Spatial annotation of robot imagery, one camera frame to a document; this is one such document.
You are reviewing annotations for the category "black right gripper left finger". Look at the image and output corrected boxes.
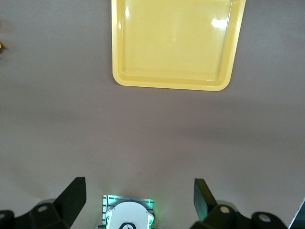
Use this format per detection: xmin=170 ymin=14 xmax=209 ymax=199
xmin=0 ymin=177 xmax=87 ymax=229

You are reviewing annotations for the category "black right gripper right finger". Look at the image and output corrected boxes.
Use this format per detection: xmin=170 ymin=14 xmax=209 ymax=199
xmin=190 ymin=178 xmax=288 ymax=229

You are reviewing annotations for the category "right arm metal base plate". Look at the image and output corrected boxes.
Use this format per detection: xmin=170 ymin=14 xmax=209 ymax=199
xmin=102 ymin=195 xmax=155 ymax=229

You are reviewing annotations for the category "brown table cover sheet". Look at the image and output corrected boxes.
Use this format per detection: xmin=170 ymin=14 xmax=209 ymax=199
xmin=0 ymin=0 xmax=305 ymax=229

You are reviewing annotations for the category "aluminium frame profile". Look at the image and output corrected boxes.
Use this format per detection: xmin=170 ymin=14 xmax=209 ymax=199
xmin=287 ymin=195 xmax=305 ymax=229

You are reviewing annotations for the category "yellow plastic tray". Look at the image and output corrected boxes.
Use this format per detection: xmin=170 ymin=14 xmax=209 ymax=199
xmin=111 ymin=0 xmax=246 ymax=92

